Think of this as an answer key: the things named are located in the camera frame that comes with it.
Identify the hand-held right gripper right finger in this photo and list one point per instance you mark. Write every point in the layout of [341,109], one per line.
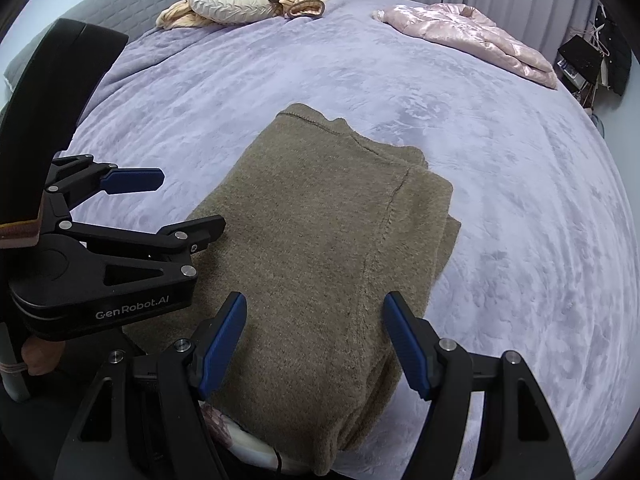
[407,345]

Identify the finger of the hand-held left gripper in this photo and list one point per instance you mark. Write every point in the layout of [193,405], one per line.
[135,180]
[200,230]

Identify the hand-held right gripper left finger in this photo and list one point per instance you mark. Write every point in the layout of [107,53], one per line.
[225,340]

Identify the olive knit sweater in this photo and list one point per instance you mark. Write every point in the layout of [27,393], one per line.
[320,240]

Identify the person's left hand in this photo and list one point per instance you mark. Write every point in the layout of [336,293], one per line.
[45,357]

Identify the grey quilted headboard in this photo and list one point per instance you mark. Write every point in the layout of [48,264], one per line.
[125,0]

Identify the lavender plush blanket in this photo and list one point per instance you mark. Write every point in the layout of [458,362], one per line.
[500,185]

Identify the white round pleated pillow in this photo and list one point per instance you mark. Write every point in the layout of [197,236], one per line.
[230,0]

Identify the pink quilted jacket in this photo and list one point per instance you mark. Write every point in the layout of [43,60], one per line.
[465,35]

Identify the black handbag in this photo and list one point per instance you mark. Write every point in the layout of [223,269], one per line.
[580,57]

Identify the black hanging jacket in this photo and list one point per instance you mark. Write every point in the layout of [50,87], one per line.
[617,60]

